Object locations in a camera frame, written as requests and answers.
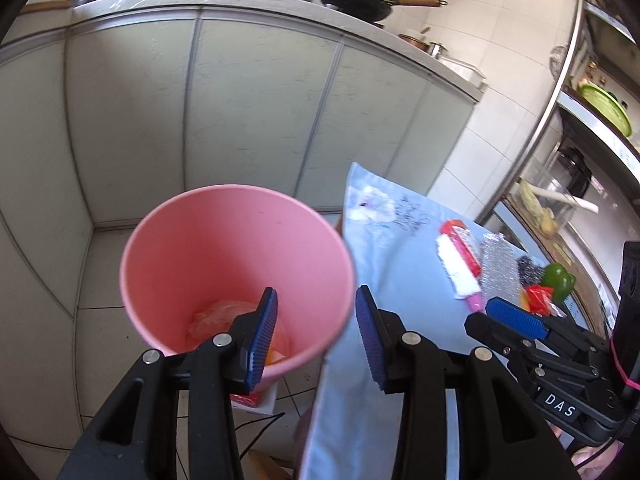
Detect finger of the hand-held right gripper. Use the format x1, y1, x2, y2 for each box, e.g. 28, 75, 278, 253
465, 312, 541, 368
486, 297, 611, 361

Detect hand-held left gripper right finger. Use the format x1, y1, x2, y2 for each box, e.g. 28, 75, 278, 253
355, 285, 581, 480

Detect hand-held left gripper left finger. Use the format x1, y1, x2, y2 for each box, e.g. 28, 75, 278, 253
57, 287, 279, 480

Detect pink plastic bin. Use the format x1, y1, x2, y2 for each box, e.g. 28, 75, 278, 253
119, 185, 355, 382

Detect small red wrapper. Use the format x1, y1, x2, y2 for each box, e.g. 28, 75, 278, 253
525, 285, 556, 317

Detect steel wool scourer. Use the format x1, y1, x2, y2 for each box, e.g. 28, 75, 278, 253
479, 234, 523, 294
517, 255, 546, 289

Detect orange plastic bag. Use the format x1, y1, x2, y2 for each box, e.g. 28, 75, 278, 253
186, 299, 292, 364

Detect green bell pepper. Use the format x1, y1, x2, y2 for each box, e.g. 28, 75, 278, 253
542, 263, 577, 304

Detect white red carton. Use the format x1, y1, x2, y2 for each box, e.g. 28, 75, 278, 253
230, 382, 279, 417

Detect white pink wrapper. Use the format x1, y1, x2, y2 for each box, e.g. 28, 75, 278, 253
436, 236, 485, 314

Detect light blue floral cloth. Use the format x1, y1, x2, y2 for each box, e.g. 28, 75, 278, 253
295, 161, 613, 480

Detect red white snack packet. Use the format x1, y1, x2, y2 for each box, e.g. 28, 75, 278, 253
439, 220, 482, 277

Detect corn cob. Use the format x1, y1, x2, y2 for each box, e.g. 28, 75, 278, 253
520, 180, 544, 227

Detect white leek stalk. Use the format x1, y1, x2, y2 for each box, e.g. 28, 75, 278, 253
530, 182, 600, 214

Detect clear plastic container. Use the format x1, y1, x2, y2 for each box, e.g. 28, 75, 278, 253
519, 159, 577, 237

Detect metal shelf rack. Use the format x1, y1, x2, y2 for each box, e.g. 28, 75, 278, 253
475, 0, 640, 321

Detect grey kitchen cabinet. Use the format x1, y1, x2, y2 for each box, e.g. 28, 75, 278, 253
0, 0, 488, 406

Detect green plate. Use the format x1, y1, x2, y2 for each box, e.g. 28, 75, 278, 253
579, 82, 634, 139

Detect white plastic tray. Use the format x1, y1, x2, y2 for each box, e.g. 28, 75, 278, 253
439, 55, 487, 89

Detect copper pot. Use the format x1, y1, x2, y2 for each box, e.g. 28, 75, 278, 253
398, 27, 432, 52

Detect black cable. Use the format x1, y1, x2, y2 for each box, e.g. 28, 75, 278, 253
234, 411, 287, 462

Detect black wok wooden handle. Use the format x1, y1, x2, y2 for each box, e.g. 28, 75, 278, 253
317, 0, 448, 24

